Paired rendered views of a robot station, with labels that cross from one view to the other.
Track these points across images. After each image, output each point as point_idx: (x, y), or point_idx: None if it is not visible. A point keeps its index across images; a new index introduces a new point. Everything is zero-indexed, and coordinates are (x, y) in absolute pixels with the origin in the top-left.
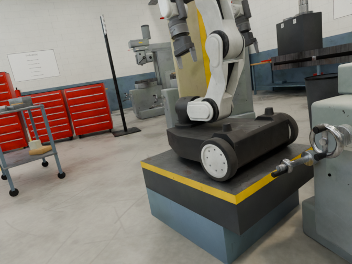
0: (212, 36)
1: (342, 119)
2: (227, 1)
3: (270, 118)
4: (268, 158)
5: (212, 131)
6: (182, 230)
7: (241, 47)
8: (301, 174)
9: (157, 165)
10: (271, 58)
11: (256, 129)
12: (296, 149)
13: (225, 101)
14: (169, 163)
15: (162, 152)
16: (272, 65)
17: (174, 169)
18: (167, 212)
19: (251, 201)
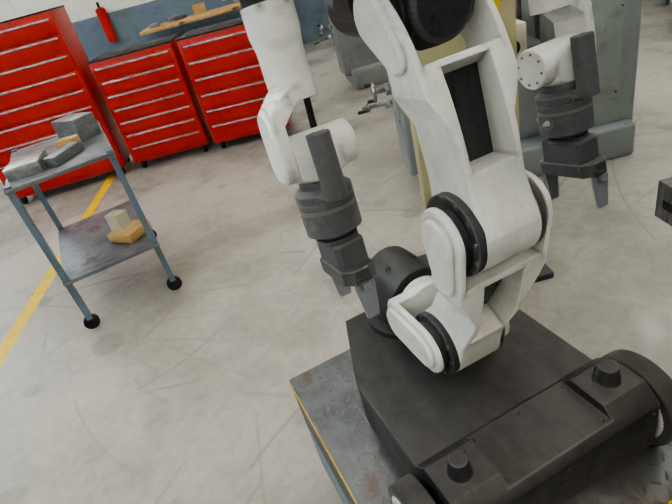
0: (437, 219)
1: None
2: (502, 90)
3: (601, 408)
4: (579, 494)
5: (442, 399)
6: None
7: (533, 240)
8: None
9: (318, 421)
10: (659, 184)
11: (545, 466)
12: (671, 463)
13: (480, 341)
14: (345, 418)
15: (341, 353)
16: (657, 202)
17: (347, 460)
18: (343, 498)
19: None
